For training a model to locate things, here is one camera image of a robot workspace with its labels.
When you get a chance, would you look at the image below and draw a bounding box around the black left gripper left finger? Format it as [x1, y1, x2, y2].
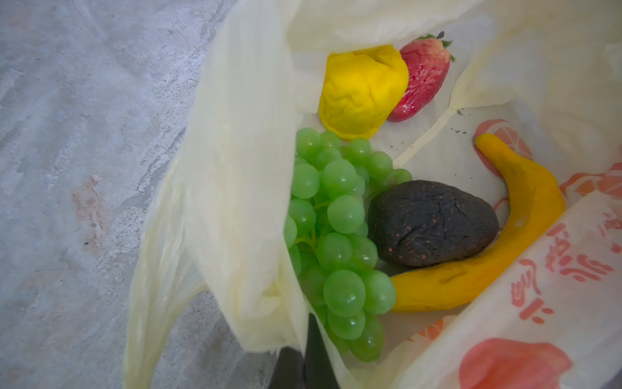
[268, 347, 305, 389]

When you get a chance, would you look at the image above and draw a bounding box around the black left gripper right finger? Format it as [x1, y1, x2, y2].
[304, 314, 340, 389]

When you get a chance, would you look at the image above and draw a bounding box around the dark avocado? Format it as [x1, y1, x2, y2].
[368, 180, 500, 268]

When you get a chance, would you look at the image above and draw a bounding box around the yellow fruit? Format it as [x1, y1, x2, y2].
[318, 45, 409, 141]

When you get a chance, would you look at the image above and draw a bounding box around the pale yellow plastic bag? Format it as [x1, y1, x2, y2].
[123, 1, 621, 388]

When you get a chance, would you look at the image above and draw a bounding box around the yellow banana in bag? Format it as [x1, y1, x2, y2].
[391, 133, 565, 312]

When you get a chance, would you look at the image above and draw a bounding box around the red fruit in bag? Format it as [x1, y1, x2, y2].
[388, 32, 455, 123]

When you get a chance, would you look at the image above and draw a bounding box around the green grapes bunch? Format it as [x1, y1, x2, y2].
[284, 128, 411, 362]

